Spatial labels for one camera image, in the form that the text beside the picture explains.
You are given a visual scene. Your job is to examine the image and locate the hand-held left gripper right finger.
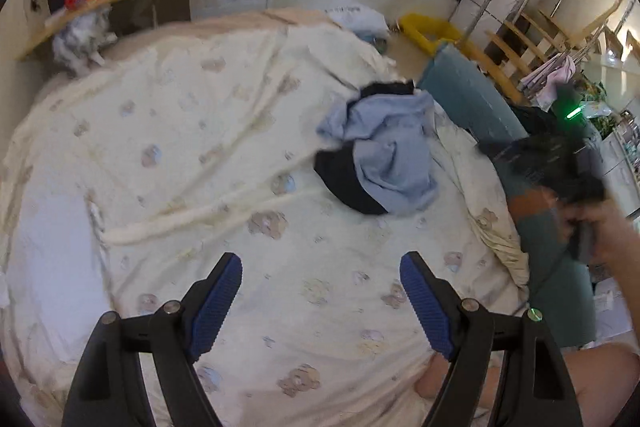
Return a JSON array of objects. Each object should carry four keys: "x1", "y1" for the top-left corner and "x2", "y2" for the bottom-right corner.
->
[{"x1": 400, "y1": 251, "x2": 583, "y2": 427}]

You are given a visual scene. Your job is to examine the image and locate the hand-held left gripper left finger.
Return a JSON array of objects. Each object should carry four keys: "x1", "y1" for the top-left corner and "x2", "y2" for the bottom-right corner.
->
[{"x1": 60, "y1": 252, "x2": 244, "y2": 427}]

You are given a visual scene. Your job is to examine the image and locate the black garment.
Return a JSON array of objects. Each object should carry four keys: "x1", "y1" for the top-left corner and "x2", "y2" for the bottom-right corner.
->
[{"x1": 314, "y1": 79, "x2": 416, "y2": 215}]

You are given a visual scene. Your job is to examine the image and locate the blue-grey shirt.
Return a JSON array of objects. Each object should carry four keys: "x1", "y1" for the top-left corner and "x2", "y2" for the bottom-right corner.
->
[{"x1": 317, "y1": 92, "x2": 441, "y2": 215}]

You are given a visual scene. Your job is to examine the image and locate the white printed T-shirt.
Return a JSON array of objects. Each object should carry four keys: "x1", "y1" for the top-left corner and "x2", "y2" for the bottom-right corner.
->
[{"x1": 2, "y1": 202, "x2": 113, "y2": 358}]

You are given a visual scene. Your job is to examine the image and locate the pink hanging clothes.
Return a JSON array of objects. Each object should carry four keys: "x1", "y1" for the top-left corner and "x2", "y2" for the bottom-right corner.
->
[{"x1": 520, "y1": 57, "x2": 578, "y2": 102}]

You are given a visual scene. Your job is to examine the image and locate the person's right hand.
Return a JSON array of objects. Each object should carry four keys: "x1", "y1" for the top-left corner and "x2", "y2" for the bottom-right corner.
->
[{"x1": 565, "y1": 199, "x2": 640, "y2": 268}]

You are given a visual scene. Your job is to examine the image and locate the black jacket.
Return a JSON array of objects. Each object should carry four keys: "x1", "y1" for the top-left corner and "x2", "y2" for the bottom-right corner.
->
[{"x1": 515, "y1": 104, "x2": 566, "y2": 142}]

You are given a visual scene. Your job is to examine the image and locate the person's foot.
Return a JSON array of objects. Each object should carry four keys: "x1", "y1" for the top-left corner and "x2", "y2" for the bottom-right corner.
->
[{"x1": 414, "y1": 351, "x2": 501, "y2": 413}]

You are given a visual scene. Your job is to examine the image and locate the wooden drying rack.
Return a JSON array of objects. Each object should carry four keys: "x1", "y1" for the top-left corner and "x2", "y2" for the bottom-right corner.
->
[{"x1": 485, "y1": 0, "x2": 631, "y2": 102}]

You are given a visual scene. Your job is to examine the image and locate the cream bear print duvet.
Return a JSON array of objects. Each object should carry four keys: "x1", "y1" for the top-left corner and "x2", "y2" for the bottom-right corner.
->
[{"x1": 0, "y1": 24, "x2": 531, "y2": 427}]

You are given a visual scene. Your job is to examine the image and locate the yellow plastic bin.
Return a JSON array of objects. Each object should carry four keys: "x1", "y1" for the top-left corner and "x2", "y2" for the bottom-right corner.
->
[{"x1": 397, "y1": 13, "x2": 481, "y2": 58}]

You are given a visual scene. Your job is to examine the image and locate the white printed bag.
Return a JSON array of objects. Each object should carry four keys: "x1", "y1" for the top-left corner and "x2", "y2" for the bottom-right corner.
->
[{"x1": 325, "y1": 4, "x2": 388, "y2": 32}]

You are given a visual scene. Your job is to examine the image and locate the beige bed sheet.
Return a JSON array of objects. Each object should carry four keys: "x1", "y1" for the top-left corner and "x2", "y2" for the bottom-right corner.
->
[{"x1": 37, "y1": 9, "x2": 351, "y2": 98}]

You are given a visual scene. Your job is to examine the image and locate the grey tabby cat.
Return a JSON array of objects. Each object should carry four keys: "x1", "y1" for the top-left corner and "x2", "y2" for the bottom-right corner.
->
[{"x1": 52, "y1": 9, "x2": 118, "y2": 75}]

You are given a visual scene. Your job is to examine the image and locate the teal padded bed frame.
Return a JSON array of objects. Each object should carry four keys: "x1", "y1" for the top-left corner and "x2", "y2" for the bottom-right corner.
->
[{"x1": 417, "y1": 42, "x2": 598, "y2": 348}]

